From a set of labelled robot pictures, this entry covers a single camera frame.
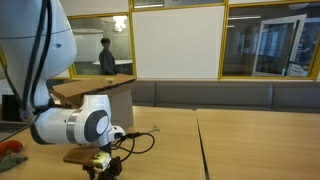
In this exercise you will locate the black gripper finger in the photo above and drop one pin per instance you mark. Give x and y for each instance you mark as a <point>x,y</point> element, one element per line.
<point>90,174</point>
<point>115,166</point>

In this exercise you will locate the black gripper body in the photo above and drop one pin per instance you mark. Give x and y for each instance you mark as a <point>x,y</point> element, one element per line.
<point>98,169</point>

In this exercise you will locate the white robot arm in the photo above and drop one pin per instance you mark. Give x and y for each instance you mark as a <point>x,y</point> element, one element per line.
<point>43,126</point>

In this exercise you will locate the brown cardboard shipping box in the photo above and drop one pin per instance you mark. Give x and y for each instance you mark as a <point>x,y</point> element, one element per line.
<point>120,106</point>

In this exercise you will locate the green cloth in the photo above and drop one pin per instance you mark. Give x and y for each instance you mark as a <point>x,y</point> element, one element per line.
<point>10,161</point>

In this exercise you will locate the red orange plush toy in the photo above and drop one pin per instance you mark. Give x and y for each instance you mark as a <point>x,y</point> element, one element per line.
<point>11,146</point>

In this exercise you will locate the person in dark jacket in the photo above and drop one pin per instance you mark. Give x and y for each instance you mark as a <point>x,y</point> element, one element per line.
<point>107,61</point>

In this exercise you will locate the grey upholstered bench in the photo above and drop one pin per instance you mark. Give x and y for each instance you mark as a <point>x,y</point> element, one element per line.
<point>233,95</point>

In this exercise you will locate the gold wrist camera bar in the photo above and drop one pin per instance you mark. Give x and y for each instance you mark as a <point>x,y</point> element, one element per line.
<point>83,156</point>

